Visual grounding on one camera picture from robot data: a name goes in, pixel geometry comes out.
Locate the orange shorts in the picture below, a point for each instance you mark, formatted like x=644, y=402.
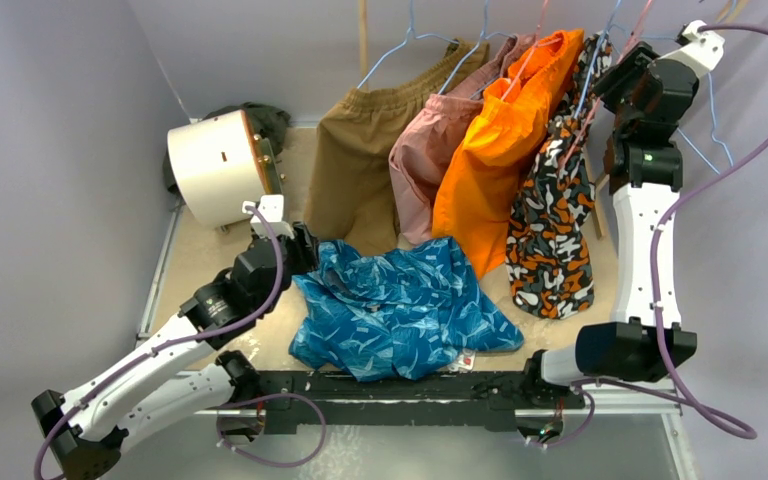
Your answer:
x=473, y=202

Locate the dark green cloth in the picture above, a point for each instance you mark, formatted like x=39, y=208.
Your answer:
x=269, y=122

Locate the blue patterned shorts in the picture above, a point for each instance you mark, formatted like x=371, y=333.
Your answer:
x=404, y=313

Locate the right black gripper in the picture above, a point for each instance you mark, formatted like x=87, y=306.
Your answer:
x=620, y=74

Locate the pink wire hanger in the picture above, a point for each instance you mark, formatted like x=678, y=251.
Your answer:
x=634, y=35
x=515, y=81

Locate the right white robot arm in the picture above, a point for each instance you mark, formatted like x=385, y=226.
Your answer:
x=646, y=175

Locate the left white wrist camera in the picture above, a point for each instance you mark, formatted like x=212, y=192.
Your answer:
x=268, y=211

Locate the empty blue wire hanger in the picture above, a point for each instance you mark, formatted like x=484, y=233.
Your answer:
x=708, y=82

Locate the camouflage patterned shorts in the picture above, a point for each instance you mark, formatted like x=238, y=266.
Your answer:
x=547, y=257

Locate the aluminium frame rail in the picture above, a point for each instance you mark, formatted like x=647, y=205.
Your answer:
x=631, y=436

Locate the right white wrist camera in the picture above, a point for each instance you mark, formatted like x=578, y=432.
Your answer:
x=699, y=50

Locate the white cylindrical drum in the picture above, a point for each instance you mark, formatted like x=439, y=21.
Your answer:
x=219, y=164

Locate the wooden rack pole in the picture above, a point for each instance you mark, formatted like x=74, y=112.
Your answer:
x=362, y=24

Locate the white printed card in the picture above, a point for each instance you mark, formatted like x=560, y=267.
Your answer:
x=464, y=361

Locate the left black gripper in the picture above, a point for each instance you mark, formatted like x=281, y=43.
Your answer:
x=303, y=246

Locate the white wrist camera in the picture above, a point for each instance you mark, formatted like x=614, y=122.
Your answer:
x=268, y=211
x=699, y=50

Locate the blue wire hanger left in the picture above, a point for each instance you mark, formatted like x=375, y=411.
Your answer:
x=411, y=35

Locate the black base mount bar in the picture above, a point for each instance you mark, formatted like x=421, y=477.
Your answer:
x=496, y=401

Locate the brown shorts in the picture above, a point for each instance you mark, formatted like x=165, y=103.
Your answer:
x=350, y=196

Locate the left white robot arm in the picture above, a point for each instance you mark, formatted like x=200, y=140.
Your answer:
x=184, y=367

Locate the wooden diagonal rack bar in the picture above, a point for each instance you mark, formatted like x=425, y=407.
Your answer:
x=730, y=11

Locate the pink shorts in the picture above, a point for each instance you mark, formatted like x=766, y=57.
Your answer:
x=422, y=153

